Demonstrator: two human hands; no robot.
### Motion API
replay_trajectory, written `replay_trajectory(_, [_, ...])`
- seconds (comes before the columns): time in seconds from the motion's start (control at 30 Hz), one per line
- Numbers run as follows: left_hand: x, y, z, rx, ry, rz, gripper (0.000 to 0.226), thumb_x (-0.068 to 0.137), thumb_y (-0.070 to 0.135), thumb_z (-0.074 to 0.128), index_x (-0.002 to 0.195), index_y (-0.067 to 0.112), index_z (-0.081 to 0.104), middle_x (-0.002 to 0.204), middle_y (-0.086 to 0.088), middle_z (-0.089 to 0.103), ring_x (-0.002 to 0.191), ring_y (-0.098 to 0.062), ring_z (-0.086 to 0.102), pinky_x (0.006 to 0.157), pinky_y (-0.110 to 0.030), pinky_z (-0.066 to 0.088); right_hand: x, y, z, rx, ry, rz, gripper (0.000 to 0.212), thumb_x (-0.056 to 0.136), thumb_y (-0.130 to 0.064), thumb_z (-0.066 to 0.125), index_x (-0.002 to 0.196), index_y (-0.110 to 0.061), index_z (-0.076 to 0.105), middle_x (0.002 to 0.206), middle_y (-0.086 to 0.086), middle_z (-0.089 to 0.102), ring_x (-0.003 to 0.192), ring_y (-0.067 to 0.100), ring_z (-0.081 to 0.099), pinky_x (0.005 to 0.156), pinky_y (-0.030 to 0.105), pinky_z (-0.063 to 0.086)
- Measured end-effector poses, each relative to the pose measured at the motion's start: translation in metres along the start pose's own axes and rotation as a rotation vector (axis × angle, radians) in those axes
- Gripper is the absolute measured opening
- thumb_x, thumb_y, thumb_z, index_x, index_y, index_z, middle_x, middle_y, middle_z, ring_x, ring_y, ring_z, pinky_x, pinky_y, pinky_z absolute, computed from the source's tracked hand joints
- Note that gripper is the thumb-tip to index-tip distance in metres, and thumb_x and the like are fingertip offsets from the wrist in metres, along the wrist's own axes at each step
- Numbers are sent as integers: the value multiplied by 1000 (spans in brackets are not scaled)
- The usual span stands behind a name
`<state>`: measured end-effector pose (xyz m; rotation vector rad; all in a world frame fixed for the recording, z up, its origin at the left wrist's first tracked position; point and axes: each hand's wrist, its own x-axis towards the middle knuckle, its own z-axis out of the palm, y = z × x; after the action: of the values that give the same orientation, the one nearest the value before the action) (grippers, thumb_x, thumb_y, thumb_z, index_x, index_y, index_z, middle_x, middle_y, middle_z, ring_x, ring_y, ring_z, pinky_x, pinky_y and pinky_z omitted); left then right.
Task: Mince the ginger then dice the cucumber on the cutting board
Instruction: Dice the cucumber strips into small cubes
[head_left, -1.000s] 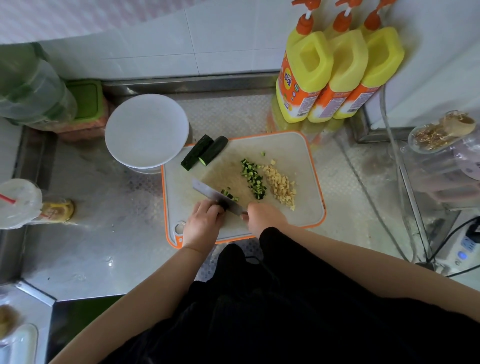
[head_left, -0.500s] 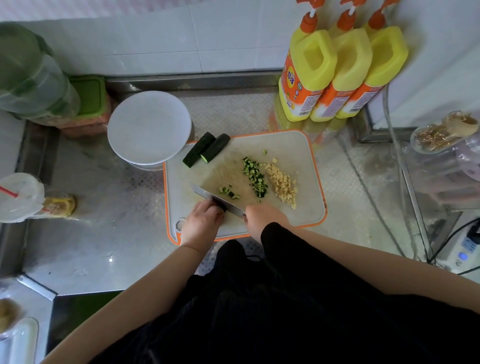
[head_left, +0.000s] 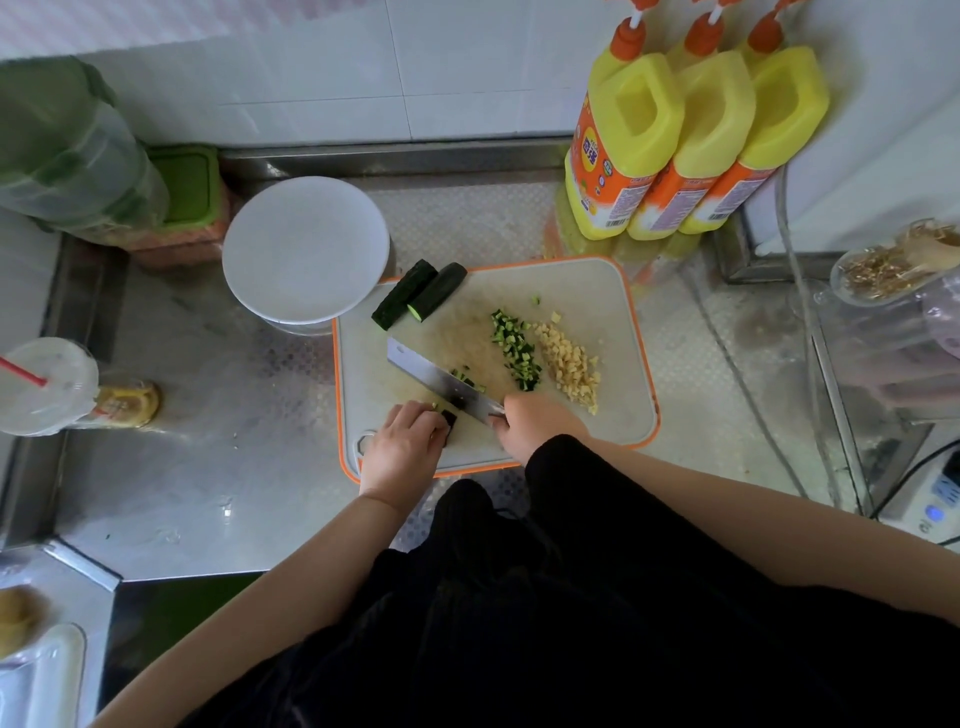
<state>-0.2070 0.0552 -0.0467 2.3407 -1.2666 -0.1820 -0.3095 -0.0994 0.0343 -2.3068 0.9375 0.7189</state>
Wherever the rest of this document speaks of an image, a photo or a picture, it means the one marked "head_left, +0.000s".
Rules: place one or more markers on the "white round lid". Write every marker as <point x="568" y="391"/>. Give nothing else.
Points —
<point x="306" y="251"/>

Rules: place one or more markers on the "person's right thumb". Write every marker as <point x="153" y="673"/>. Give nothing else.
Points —
<point x="500" y="430"/>

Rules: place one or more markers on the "dark green cucumber piece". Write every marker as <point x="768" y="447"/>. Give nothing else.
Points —
<point x="436" y="291"/>
<point x="401" y="296"/>

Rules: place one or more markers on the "green-tinted plastic bag roll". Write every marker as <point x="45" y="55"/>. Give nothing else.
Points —
<point x="71" y="154"/>

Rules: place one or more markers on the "small cucumber bits by blade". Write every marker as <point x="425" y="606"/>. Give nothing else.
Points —
<point x="465" y="379"/>

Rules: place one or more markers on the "pile of minced garlic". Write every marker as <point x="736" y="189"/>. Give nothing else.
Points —
<point x="571" y="367"/>

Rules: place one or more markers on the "person's left hand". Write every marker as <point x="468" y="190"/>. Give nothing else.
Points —
<point x="401" y="457"/>

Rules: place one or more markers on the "yellowish round food item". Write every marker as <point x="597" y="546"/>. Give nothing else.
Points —
<point x="15" y="619"/>

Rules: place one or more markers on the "yellow detergent bottle orange cap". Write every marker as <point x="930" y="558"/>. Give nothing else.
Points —
<point x="772" y="124"/>
<point x="626" y="142"/>
<point x="701" y="142"/>

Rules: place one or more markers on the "white appliance with blue button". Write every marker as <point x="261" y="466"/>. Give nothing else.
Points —
<point x="930" y="502"/>

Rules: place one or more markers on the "green-lidded storage box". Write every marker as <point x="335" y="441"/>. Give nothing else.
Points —
<point x="191" y="187"/>

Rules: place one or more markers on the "orange-rimmed white cutting board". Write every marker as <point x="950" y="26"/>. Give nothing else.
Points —
<point x="600" y="315"/>

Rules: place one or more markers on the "person's right hand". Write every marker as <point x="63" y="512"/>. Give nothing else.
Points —
<point x="541" y="420"/>

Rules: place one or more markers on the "clear jar of dried spice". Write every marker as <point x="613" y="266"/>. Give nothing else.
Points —
<point x="896" y="300"/>

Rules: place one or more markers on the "steel kitchen cleaver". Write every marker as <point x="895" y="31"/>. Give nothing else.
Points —
<point x="439" y="379"/>

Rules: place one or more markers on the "plastic cup with red straw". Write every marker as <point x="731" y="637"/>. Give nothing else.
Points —
<point x="46" y="386"/>

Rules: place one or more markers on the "dark cucumber strip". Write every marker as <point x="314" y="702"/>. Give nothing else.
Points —
<point x="449" y="424"/>

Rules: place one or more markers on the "person's left forearm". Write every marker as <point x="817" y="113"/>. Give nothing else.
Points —
<point x="285" y="600"/>

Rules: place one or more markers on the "pile of diced cucumber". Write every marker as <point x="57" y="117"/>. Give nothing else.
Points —
<point x="517" y="352"/>

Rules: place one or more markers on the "person's right forearm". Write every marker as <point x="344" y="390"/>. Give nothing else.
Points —
<point x="765" y="517"/>

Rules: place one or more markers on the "person's black clothing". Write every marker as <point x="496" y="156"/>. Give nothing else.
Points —
<point x="600" y="615"/>

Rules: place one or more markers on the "white plastic tray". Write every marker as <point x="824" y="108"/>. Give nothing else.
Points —
<point x="41" y="682"/>

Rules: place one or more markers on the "person's left fingers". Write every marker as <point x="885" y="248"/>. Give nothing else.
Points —
<point x="421" y="420"/>

